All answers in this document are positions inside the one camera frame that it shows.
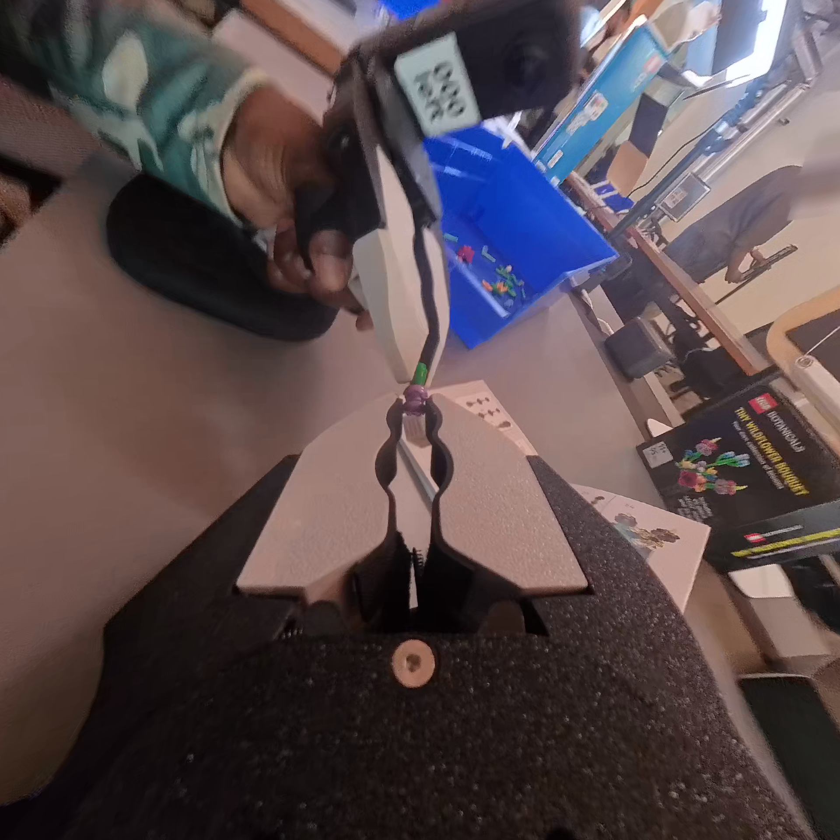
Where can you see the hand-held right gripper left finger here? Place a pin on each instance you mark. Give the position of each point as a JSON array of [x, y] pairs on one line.
[[315, 519]]

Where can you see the instruction booklet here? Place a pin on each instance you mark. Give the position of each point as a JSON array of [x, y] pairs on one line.
[[630, 525]]

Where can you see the black product box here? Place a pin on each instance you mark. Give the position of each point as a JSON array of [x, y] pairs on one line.
[[748, 473]]

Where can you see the blue printed carton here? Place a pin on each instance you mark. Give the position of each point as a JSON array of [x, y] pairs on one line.
[[604, 92]]

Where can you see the purple flower brick piece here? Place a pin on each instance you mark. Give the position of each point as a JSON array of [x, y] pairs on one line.
[[415, 394]]

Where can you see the green stem brick piece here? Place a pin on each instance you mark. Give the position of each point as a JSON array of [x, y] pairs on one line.
[[421, 372]]

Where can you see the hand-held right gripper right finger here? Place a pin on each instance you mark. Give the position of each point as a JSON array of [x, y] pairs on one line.
[[505, 519]]

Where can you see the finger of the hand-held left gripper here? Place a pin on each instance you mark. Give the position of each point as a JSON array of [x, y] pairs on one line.
[[436, 302], [394, 302]]

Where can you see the wooden background desk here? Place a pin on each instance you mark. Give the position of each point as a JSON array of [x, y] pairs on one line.
[[670, 282]]

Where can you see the black wrist rest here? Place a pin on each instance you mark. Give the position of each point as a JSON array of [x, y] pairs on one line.
[[197, 263]]

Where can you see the pile of toy brick pieces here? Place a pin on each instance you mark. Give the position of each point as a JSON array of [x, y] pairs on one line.
[[492, 276]]

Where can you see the grey desk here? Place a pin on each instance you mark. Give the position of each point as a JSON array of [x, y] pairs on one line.
[[145, 433]]

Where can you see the person's left hand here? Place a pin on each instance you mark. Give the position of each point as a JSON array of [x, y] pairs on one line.
[[276, 171]]

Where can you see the person's left forearm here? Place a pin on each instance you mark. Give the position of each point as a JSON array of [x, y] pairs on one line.
[[131, 79]]

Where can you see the black device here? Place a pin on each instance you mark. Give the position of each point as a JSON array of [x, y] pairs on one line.
[[641, 348]]

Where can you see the blue storage bin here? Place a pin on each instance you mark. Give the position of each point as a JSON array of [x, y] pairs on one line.
[[512, 250]]

